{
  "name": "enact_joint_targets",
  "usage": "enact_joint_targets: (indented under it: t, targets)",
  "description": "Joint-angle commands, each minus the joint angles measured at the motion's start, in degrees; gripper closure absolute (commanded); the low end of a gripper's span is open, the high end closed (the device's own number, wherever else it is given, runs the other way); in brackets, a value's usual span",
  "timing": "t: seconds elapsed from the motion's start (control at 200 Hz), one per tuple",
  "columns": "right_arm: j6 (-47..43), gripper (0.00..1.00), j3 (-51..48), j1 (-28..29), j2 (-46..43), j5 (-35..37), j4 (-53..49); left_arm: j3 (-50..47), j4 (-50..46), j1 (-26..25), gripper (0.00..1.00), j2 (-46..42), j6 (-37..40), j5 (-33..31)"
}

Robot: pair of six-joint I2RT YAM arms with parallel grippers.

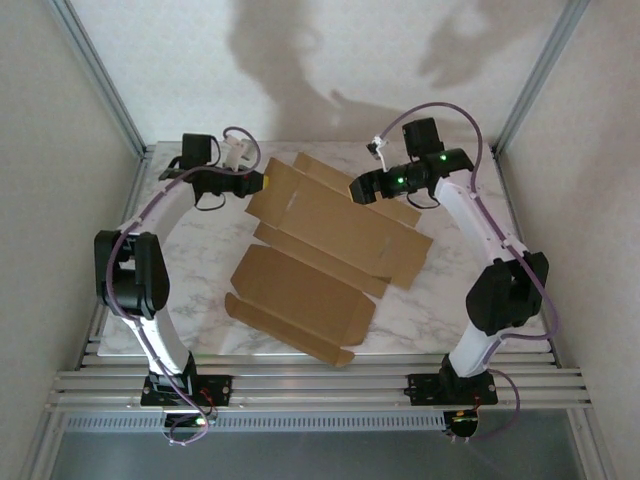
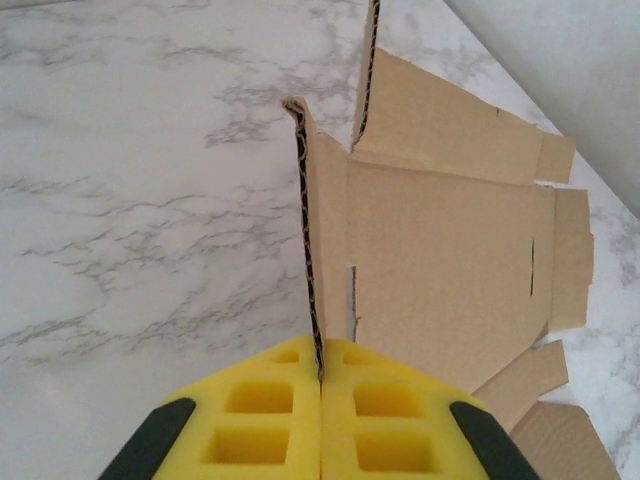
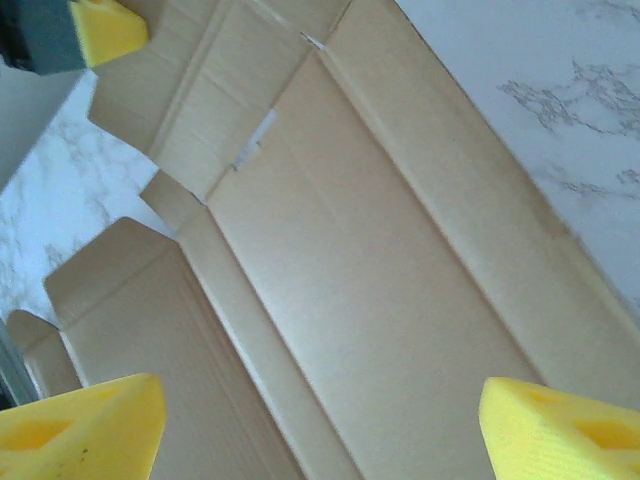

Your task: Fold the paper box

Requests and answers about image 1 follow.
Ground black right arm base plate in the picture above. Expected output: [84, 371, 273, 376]
[407, 372, 499, 406]

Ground brown cardboard box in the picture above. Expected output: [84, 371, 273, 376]
[223, 152, 435, 369]

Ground aluminium frame leg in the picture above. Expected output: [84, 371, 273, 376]
[569, 409, 619, 480]
[19, 409, 66, 480]

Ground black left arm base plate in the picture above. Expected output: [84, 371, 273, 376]
[140, 374, 234, 407]

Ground grey slotted cable duct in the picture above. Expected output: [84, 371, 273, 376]
[62, 412, 451, 432]

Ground grey metal sheet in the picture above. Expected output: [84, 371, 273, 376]
[49, 429, 586, 480]

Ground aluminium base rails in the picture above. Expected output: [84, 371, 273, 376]
[47, 349, 595, 414]

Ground aluminium frame post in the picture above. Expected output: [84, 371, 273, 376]
[491, 0, 594, 155]
[47, 0, 147, 157]

